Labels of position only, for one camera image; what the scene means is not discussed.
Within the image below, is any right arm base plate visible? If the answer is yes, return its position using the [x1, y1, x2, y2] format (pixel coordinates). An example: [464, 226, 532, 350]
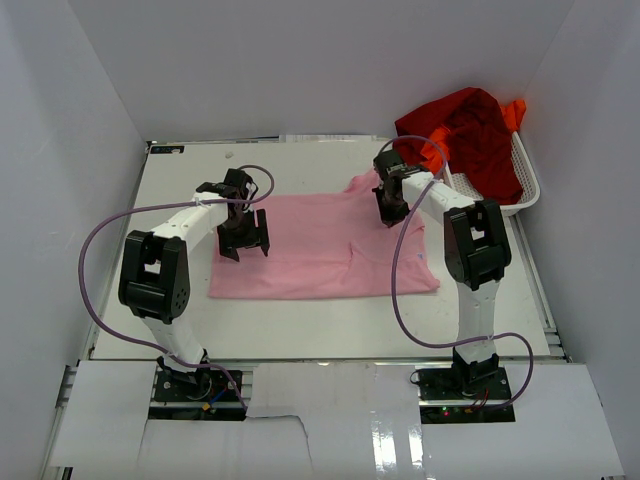
[409, 367, 516, 425]

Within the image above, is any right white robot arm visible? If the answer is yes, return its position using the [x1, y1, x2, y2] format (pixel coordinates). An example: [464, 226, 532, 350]
[373, 150, 512, 399]

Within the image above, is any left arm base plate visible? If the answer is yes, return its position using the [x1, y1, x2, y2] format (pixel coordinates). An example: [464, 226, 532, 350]
[148, 369, 246, 422]

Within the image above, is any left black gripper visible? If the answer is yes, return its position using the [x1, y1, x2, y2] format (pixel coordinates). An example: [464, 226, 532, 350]
[217, 208, 269, 262]

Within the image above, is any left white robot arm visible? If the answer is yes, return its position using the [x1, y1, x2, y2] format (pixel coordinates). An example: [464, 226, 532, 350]
[118, 166, 270, 399]

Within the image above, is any black label sticker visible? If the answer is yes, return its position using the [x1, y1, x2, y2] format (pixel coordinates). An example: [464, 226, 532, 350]
[149, 145, 185, 155]

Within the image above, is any dark red t shirt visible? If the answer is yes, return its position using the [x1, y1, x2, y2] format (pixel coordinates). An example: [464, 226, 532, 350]
[393, 87, 523, 205]

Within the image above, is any white plastic basket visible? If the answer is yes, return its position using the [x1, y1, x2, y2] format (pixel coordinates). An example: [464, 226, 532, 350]
[442, 130, 542, 219]

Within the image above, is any pink t shirt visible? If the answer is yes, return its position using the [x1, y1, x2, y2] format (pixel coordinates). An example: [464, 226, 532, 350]
[208, 171, 440, 300]

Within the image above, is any orange t shirt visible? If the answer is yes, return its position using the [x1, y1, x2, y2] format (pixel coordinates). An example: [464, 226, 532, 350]
[420, 99, 527, 173]

